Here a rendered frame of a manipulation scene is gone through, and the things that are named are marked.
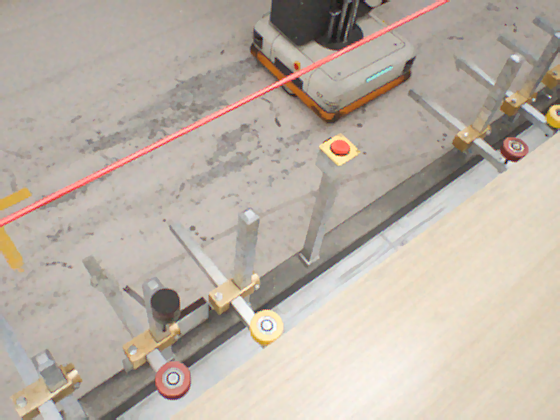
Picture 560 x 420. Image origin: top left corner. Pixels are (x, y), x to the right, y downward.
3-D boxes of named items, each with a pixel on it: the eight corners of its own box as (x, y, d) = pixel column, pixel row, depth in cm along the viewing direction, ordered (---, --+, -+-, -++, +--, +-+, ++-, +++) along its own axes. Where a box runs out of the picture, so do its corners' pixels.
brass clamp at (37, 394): (14, 402, 126) (8, 394, 122) (72, 364, 132) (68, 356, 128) (27, 426, 124) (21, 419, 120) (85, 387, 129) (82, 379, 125)
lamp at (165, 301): (152, 338, 138) (145, 297, 121) (172, 324, 141) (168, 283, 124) (166, 357, 136) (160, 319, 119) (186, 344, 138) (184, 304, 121)
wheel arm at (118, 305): (83, 267, 158) (80, 259, 154) (94, 260, 159) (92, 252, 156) (173, 401, 139) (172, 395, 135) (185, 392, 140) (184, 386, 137)
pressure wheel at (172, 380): (151, 389, 142) (148, 373, 133) (179, 370, 146) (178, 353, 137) (169, 417, 139) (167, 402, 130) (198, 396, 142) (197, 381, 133)
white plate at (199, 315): (125, 371, 154) (120, 358, 146) (207, 316, 165) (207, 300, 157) (126, 373, 154) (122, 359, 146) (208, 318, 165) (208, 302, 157)
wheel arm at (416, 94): (406, 96, 212) (409, 88, 209) (413, 93, 214) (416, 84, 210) (502, 176, 193) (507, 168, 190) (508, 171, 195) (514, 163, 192)
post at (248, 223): (230, 306, 168) (238, 212, 130) (240, 299, 169) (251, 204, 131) (237, 315, 166) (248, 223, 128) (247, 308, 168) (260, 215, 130)
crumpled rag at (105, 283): (84, 278, 151) (83, 274, 149) (108, 264, 154) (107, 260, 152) (102, 304, 147) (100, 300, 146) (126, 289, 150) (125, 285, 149)
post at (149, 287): (155, 363, 161) (140, 282, 123) (166, 356, 163) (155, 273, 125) (162, 373, 160) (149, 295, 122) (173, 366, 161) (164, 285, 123)
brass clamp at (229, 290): (206, 299, 157) (207, 291, 153) (247, 273, 163) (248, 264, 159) (220, 317, 154) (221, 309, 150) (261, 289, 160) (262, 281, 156)
